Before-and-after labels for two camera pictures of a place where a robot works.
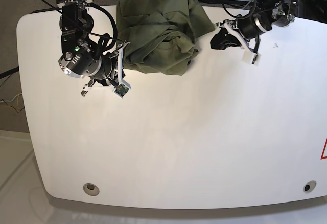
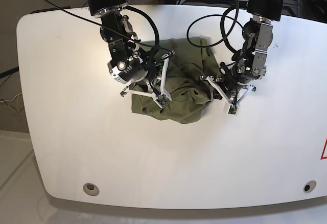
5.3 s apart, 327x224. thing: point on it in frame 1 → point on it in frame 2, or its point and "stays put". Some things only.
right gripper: (249, 36) → (233, 94)
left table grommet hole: (91, 189) stays put
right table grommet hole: (309, 185) stays put
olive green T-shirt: (160, 27) → (190, 94)
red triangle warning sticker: (323, 157) stays put
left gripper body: (109, 73) → (154, 85)
